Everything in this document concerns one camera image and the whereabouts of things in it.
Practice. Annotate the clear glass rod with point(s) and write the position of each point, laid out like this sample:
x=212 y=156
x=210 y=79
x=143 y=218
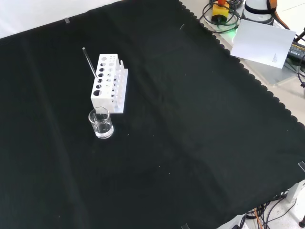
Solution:
x=90 y=63

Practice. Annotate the white test tube rack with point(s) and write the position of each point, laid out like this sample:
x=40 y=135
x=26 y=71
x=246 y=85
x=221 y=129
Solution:
x=100 y=100

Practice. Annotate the black bench cloth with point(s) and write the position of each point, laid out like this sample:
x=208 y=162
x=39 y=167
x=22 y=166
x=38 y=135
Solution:
x=166 y=119

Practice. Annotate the clear glass beaker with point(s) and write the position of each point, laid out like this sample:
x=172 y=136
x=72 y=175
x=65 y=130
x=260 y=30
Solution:
x=102 y=130

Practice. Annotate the clear cloth clip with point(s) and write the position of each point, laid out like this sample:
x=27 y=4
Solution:
x=302 y=166
x=67 y=21
x=185 y=226

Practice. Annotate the yellow stop button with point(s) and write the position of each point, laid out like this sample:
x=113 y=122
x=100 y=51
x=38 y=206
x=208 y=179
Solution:
x=220 y=10

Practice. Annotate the pale board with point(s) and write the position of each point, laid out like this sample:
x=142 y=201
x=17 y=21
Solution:
x=259 y=43

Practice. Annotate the black power adapter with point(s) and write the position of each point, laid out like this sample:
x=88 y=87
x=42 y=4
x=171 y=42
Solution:
x=297 y=51

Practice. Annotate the grey bench leg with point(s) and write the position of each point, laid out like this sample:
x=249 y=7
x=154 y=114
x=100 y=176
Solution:
x=294 y=192

